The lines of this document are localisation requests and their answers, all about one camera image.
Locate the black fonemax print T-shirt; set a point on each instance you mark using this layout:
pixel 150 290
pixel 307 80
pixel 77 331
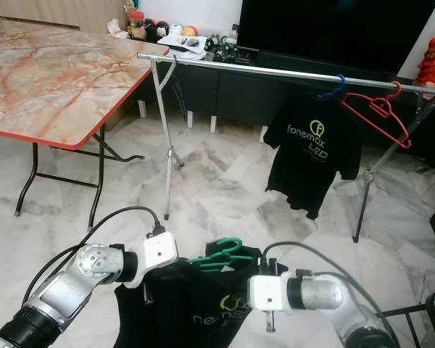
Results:
pixel 188 312
pixel 312 170

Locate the green plastic hanger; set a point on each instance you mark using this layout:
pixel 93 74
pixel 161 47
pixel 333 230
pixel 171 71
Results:
pixel 216 261

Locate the blue plastic hanger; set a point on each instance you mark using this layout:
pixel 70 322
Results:
pixel 331 93

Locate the red plastic hanger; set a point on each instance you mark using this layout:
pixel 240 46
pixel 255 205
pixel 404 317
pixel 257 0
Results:
pixel 381 107

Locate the black television console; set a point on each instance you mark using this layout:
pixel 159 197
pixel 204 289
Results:
pixel 235 98

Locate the marble top folding table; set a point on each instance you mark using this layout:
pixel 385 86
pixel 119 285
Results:
pixel 51 80

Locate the silver metal clothes rack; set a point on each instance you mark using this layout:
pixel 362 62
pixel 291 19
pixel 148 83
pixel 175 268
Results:
pixel 232 67

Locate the stack of white papers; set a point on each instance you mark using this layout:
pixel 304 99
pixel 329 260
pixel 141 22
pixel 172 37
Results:
pixel 183 45

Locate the black plush toy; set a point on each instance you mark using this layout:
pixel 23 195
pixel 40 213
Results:
pixel 157 29

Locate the white tissue pack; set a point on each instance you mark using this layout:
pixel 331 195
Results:
pixel 117 30

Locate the orange ball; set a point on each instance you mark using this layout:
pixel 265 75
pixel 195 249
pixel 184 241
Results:
pixel 191 30

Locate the jar with red lid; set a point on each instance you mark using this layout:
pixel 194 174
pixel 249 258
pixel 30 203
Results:
pixel 137 25

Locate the blue gold trophy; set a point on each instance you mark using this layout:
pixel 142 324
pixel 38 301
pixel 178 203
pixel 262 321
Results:
pixel 130 5

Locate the light wooden cabinet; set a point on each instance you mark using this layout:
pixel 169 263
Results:
pixel 58 14

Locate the black flat television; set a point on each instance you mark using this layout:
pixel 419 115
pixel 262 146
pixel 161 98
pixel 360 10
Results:
pixel 326 29

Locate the red robed figurine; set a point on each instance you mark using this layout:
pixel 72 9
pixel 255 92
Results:
pixel 433 61

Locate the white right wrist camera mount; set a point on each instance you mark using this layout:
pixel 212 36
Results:
pixel 268 292

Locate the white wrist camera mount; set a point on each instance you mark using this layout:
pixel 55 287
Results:
pixel 268 292
pixel 158 252

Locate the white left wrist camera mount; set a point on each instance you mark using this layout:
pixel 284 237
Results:
pixel 158 252

